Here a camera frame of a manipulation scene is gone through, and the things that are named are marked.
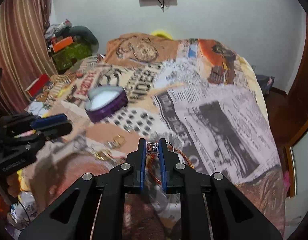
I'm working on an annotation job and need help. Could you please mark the purple heart-shaped tin box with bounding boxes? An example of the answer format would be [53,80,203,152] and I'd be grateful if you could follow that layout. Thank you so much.
[84,85,128,123]

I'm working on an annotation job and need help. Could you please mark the gold square earring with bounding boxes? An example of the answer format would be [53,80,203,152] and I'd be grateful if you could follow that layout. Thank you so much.
[106,134,126,149]

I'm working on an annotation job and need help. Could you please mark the beaded silver ring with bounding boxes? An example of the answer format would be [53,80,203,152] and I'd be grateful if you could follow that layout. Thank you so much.
[146,141,160,157]

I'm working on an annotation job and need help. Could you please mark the person's left hand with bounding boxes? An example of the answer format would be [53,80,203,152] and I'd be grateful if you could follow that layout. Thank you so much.
[7,170,31,197]

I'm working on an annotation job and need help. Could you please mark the red and white box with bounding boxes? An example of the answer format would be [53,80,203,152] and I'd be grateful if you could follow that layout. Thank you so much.
[25,74,50,98]

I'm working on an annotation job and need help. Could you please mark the green patterned cloth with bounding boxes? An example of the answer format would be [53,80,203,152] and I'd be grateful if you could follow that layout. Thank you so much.
[52,42,92,72]

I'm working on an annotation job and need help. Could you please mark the striped red curtain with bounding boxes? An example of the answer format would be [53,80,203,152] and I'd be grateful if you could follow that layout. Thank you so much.
[0,0,57,114]

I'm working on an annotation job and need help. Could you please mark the orange box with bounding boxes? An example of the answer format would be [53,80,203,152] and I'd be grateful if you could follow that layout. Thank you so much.
[52,36,74,53]

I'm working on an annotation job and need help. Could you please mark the white wardrobe sliding door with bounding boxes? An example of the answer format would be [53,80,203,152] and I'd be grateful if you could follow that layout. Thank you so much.
[284,119,308,230]

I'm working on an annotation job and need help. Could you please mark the newspaper print bed blanket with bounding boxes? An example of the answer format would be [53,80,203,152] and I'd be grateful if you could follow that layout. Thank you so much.
[21,33,285,233]

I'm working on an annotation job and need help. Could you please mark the brown wooden door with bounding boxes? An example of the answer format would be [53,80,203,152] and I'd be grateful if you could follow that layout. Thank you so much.
[265,16,308,147]

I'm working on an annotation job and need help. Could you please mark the yellow object behind bed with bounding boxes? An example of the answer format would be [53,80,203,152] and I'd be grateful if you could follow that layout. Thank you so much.
[151,30,173,40]

